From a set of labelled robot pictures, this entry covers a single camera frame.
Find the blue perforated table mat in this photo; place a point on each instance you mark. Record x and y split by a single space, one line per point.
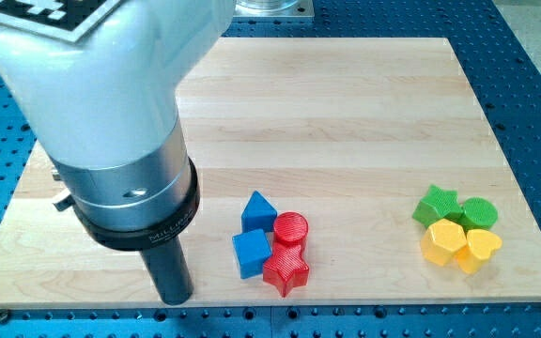
508 86

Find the yellow hexagon block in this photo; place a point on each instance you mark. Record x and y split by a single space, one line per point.
441 241

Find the red cylinder block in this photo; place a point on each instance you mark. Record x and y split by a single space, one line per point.
290 229

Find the green star block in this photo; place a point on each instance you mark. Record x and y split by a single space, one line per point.
437 204

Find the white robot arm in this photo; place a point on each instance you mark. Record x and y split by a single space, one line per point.
96 81

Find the light wooden board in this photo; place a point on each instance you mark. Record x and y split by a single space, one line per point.
349 132

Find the blue cube block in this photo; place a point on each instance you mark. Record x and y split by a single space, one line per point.
252 250

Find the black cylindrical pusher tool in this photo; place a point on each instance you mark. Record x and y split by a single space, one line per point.
158 245

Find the green cylinder block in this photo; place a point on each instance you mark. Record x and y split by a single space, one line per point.
478 213

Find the yellow heart block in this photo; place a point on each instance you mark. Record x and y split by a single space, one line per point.
481 246

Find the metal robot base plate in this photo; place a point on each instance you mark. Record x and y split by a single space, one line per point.
274 9

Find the red star block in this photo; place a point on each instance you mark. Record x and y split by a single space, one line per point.
286 268

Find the black and white marker tag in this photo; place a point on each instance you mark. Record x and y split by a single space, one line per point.
67 20

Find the blue triangle block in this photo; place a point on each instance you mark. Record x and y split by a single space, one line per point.
259 213

